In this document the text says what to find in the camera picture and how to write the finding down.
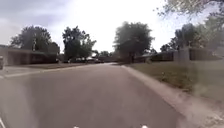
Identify grey asphalt road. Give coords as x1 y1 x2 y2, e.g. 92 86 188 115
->
0 62 188 128

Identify grass strip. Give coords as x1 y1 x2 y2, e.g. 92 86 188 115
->
13 62 88 71

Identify pale concrete kerb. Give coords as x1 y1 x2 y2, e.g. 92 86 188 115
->
120 64 224 128

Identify low building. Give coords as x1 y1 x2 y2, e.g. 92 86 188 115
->
0 44 60 67
142 46 224 63

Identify large round tree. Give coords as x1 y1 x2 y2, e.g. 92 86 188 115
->
112 21 155 64

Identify grass verge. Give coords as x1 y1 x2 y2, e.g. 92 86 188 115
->
127 60 224 103

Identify group of trees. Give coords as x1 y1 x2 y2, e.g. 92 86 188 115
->
159 0 224 53

